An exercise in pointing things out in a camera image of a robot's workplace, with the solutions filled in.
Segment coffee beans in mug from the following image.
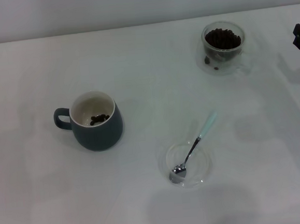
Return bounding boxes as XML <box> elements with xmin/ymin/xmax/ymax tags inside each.
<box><xmin>89</xmin><ymin>113</ymin><xmax>111</xmax><ymax>127</ymax></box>

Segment clear double-walled glass cup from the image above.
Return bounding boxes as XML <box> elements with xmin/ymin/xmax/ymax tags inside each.
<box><xmin>193</xmin><ymin>19</ymin><xmax>253</xmax><ymax>78</ymax></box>

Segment metal spoon light blue handle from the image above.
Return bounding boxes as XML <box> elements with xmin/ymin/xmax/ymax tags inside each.
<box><xmin>164</xmin><ymin>110</ymin><xmax>223</xmax><ymax>185</ymax></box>

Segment coffee beans in glass cup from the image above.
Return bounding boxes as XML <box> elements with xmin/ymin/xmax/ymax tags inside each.
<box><xmin>204</xmin><ymin>26</ymin><xmax>244</xmax><ymax>61</ymax></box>

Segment clear glass saucer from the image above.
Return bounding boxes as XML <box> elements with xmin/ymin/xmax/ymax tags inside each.
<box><xmin>156</xmin><ymin>138</ymin><xmax>214</xmax><ymax>191</ymax></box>

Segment dark blue-grey ceramic mug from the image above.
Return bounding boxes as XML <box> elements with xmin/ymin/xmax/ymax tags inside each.
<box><xmin>51</xmin><ymin>88</ymin><xmax>126</xmax><ymax>155</ymax></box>

